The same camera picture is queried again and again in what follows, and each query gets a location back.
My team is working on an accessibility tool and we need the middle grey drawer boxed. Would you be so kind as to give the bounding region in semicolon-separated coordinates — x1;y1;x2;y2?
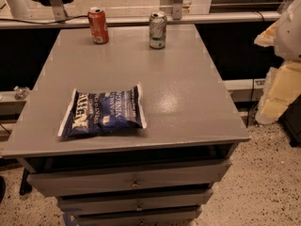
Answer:
58;188;213;215

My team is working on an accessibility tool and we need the green white 7up can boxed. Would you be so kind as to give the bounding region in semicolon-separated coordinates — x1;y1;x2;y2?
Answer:
149;11;167;49

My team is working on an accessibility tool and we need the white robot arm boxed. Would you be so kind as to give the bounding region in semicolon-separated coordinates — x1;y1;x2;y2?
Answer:
254;0;301;124

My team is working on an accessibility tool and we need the grey drawer cabinet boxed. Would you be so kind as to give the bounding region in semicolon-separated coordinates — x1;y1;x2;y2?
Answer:
4;25;248;226

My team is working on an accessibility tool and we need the crumpled clear plastic object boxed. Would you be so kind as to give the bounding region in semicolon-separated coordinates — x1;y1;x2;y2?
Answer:
14;86;30;100

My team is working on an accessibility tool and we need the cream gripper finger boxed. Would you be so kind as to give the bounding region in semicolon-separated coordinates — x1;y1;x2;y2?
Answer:
255;61;301;124
254;22;278;47

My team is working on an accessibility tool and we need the red orange soda can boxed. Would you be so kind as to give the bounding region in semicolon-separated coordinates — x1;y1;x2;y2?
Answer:
87;8;109;44

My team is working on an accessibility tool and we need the grey metal rail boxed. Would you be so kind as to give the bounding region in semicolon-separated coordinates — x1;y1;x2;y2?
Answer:
0;11;280;29

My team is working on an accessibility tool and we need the blue kettle chip bag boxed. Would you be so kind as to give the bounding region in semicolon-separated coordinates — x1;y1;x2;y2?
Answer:
57;83;147;137

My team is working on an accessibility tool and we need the bottom grey drawer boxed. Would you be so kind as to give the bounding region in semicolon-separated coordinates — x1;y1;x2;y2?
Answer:
76;206;201;226

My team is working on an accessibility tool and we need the grey drawer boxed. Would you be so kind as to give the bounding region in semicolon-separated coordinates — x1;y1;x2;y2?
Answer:
76;206;201;226
58;188;213;215
27;159;231;197

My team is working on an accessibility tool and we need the top grey drawer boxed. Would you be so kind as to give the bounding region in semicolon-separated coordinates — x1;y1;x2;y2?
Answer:
27;159;231;197

